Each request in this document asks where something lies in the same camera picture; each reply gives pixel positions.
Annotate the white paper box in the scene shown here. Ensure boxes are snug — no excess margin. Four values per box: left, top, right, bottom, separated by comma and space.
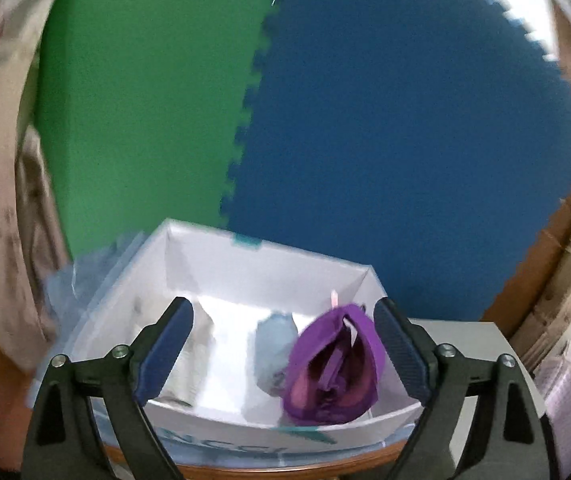
73, 218, 423, 463

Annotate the beige floral curtain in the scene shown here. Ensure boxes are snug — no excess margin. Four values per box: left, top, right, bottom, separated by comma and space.
0, 0, 75, 372

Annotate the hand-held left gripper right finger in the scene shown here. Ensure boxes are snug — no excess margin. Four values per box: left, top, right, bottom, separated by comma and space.
373, 297, 559, 480

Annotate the white grey underwear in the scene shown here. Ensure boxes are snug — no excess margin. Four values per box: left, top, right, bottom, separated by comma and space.
163, 302, 217, 407

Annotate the light blue underwear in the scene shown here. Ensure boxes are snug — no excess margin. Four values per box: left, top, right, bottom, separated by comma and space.
254, 311, 299, 397

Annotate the green foam mat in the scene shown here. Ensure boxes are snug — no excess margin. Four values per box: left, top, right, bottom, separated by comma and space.
33, 0, 287, 261

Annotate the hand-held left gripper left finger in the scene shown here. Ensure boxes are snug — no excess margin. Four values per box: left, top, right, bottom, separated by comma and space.
20, 296, 195, 480

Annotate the blue foam mat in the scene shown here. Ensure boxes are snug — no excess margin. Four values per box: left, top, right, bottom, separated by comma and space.
220, 0, 571, 322

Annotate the purple underwear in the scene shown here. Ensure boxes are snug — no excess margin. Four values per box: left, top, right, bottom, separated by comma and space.
283, 290, 386, 423

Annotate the brown wooden door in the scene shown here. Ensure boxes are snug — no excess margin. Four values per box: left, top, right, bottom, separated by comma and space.
480, 5, 571, 337

